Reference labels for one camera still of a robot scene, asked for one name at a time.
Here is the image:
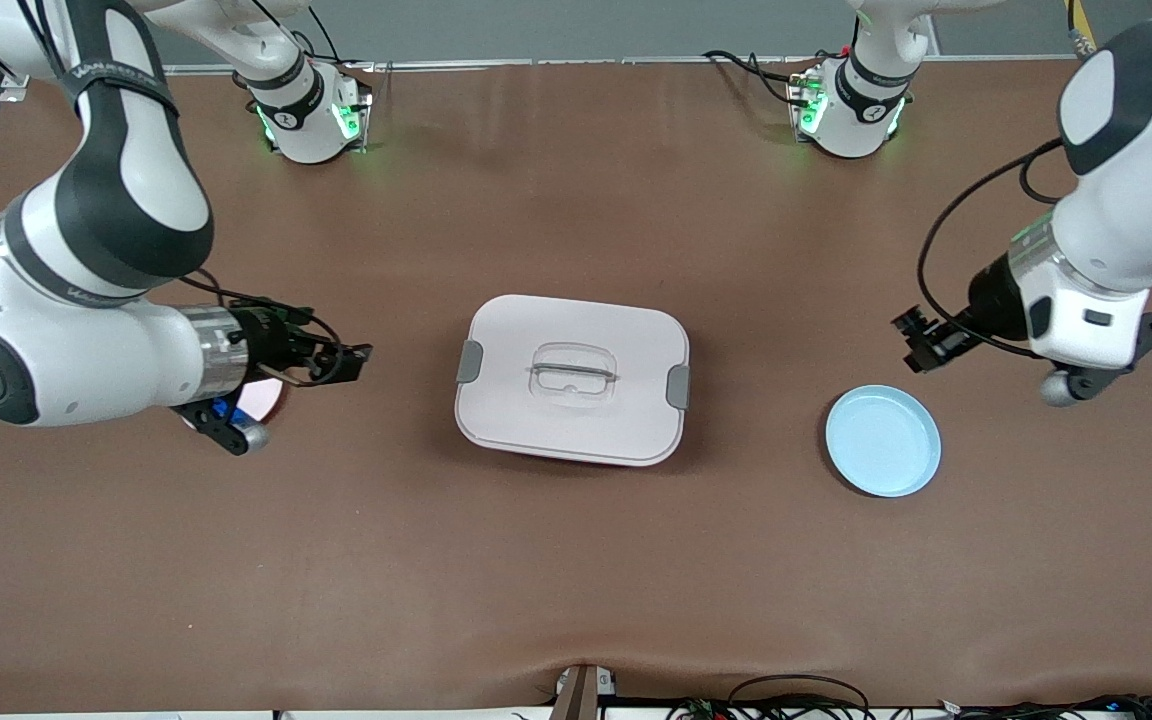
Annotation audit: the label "white lidded box grey latches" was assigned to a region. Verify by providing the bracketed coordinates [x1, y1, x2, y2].
[454, 293, 692, 468]

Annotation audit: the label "light blue round plate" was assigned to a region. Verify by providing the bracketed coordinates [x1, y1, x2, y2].
[825, 385, 943, 499]

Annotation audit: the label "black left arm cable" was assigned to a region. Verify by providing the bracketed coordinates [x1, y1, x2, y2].
[916, 138, 1067, 358]

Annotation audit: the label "black base cable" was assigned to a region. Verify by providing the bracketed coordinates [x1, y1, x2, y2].
[271, 10, 349, 67]
[703, 48, 817, 107]

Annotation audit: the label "black looped cable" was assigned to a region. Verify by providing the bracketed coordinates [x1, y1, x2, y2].
[726, 674, 873, 720]

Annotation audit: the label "black cable tangle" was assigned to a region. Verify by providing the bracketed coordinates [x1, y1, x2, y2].
[666, 690, 1152, 720]

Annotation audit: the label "aluminium table edge rail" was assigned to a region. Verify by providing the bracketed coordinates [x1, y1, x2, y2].
[161, 56, 1077, 79]

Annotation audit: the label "brown post with bracket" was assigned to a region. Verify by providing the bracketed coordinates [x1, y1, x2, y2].
[551, 663, 619, 720]

